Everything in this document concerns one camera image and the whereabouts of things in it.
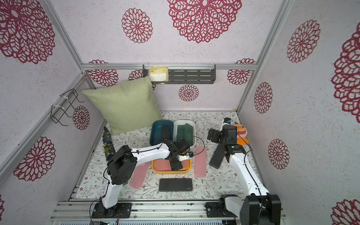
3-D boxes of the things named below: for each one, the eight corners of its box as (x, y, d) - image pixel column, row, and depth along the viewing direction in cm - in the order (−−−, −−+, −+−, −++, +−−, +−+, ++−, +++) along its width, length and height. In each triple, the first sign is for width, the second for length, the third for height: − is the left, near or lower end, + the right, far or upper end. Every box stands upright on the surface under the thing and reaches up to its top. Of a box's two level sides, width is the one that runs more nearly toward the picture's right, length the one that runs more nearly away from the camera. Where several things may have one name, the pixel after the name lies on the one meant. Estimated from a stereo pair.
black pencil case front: (158, 191, 82) (158, 190, 80) (159, 179, 86) (159, 178, 84) (192, 191, 82) (193, 190, 80) (192, 179, 86) (192, 178, 84)
